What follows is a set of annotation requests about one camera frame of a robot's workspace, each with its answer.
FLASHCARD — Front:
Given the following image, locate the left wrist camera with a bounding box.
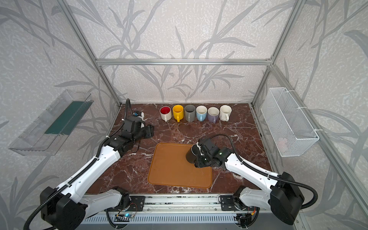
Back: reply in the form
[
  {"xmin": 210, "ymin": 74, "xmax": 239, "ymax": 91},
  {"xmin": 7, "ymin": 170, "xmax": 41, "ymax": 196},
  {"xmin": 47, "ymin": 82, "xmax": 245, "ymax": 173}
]
[{"xmin": 133, "ymin": 111, "xmax": 145, "ymax": 128}]

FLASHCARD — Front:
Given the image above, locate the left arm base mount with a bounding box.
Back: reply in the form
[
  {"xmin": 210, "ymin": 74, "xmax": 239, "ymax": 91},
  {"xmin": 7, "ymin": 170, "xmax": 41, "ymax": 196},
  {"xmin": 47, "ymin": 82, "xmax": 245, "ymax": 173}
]
[{"xmin": 116, "ymin": 195, "xmax": 146, "ymax": 212}]

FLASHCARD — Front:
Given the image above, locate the light blue mug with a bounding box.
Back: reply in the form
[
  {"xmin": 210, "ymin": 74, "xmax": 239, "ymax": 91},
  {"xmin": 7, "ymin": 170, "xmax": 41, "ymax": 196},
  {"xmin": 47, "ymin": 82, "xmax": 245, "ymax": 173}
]
[{"xmin": 196, "ymin": 105, "xmax": 208, "ymax": 122}]

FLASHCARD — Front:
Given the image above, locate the white faceted mug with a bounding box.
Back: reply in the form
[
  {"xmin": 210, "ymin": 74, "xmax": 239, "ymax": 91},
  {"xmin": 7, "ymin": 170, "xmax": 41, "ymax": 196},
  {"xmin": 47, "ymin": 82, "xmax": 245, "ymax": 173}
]
[{"xmin": 219, "ymin": 105, "xmax": 232, "ymax": 122}]

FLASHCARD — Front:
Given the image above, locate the clear plastic wall bin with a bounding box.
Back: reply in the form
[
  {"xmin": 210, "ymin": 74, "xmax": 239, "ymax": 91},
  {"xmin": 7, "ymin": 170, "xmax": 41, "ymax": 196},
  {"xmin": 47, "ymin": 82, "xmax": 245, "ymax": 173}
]
[{"xmin": 9, "ymin": 90, "xmax": 94, "ymax": 156}]

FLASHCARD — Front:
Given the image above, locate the aluminium front rail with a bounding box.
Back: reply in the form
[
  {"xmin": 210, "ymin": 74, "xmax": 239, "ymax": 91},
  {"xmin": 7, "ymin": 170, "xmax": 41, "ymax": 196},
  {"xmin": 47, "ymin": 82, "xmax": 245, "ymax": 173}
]
[{"xmin": 61, "ymin": 193, "xmax": 302, "ymax": 215}]

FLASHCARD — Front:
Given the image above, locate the white wire basket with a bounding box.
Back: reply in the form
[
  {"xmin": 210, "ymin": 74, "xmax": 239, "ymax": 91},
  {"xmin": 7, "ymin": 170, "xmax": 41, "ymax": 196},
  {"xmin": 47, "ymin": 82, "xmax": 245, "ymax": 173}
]
[{"xmin": 261, "ymin": 87, "xmax": 320, "ymax": 157}]

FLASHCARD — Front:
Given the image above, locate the pink object in basket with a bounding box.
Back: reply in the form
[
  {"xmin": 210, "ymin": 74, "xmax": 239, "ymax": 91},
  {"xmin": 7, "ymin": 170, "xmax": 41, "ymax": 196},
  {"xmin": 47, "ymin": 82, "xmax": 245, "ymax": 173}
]
[{"xmin": 277, "ymin": 138, "xmax": 288, "ymax": 154}]

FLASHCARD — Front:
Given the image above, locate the yellow mug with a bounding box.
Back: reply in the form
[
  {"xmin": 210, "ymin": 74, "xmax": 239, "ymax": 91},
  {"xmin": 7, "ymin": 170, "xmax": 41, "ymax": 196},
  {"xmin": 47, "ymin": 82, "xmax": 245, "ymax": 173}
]
[{"xmin": 172, "ymin": 104, "xmax": 185, "ymax": 122}]

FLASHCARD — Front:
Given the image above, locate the green circuit board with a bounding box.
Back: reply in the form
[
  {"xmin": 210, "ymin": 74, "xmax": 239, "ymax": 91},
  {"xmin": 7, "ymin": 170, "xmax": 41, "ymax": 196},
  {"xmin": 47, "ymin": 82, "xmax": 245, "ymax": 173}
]
[{"xmin": 115, "ymin": 213, "xmax": 135, "ymax": 222}]

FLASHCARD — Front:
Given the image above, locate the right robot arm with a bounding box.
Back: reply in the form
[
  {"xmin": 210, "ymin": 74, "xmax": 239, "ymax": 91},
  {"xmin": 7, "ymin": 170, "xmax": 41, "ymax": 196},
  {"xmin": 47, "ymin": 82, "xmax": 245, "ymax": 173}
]
[{"xmin": 186, "ymin": 135, "xmax": 318, "ymax": 225}]

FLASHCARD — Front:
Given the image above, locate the black mug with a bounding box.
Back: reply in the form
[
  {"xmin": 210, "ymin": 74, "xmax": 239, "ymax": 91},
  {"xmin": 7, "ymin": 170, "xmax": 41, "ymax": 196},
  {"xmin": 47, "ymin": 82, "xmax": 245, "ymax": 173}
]
[{"xmin": 186, "ymin": 144, "xmax": 200, "ymax": 164}]

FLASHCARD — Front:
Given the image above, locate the grey mug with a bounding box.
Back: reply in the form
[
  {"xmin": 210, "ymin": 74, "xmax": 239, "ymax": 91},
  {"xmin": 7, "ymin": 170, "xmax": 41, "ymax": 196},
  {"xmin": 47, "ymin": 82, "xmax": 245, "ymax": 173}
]
[{"xmin": 184, "ymin": 104, "xmax": 196, "ymax": 122}]

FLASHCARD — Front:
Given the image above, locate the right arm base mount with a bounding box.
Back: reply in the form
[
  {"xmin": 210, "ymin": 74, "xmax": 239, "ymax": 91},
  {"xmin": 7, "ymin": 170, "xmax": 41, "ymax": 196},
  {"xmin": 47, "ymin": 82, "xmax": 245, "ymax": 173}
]
[{"xmin": 218, "ymin": 195, "xmax": 249, "ymax": 211}]

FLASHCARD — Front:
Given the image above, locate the brown rectangular tray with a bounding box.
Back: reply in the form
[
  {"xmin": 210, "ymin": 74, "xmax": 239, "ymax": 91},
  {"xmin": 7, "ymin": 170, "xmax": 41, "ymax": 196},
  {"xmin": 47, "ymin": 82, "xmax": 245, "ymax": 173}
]
[{"xmin": 148, "ymin": 143, "xmax": 212, "ymax": 188}]

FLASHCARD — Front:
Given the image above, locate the cream white mug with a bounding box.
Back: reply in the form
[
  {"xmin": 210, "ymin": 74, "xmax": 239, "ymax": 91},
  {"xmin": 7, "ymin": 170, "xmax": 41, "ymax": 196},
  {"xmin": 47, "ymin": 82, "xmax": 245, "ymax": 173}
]
[{"xmin": 160, "ymin": 106, "xmax": 172, "ymax": 122}]

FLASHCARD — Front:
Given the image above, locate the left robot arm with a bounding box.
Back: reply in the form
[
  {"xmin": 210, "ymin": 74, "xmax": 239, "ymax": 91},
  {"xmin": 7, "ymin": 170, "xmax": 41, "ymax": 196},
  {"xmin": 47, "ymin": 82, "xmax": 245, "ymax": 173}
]
[{"xmin": 24, "ymin": 99, "xmax": 154, "ymax": 230}]

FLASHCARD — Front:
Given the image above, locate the purple mug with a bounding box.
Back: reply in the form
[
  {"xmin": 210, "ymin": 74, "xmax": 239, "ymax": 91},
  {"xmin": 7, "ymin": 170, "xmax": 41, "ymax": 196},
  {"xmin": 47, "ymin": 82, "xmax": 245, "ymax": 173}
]
[{"xmin": 207, "ymin": 107, "xmax": 219, "ymax": 123}]

